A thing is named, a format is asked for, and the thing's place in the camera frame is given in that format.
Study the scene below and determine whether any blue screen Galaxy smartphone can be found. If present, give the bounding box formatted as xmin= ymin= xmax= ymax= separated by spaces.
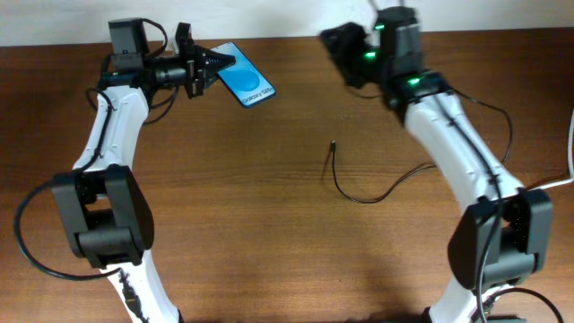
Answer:
xmin=212 ymin=42 xmax=276 ymax=109

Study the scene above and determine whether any black USB charging cable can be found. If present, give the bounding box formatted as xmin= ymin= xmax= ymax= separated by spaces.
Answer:
xmin=330 ymin=87 xmax=514 ymax=205

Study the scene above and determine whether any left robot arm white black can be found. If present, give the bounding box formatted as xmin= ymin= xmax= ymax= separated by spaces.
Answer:
xmin=52 ymin=18 xmax=236 ymax=322

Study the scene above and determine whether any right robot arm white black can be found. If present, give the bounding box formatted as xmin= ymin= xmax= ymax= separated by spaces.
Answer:
xmin=319 ymin=5 xmax=553 ymax=322

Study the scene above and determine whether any white power strip cord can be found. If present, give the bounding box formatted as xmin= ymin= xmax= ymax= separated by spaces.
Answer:
xmin=531 ymin=107 xmax=574 ymax=192

